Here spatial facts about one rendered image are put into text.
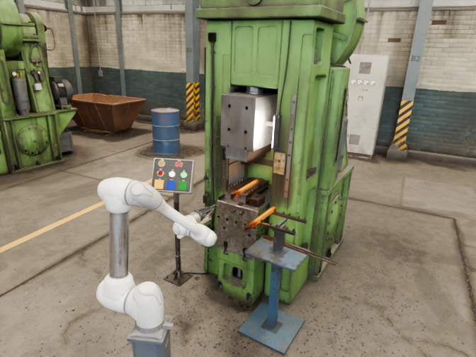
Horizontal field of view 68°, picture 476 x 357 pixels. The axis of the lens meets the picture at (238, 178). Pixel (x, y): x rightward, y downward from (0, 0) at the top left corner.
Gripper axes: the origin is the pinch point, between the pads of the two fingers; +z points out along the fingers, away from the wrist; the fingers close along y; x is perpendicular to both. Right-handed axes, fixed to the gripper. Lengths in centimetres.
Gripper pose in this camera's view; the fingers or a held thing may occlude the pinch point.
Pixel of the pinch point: (212, 207)
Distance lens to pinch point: 257.9
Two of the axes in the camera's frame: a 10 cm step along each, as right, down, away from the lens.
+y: 8.6, 2.0, -4.7
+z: 5.1, -2.8, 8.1
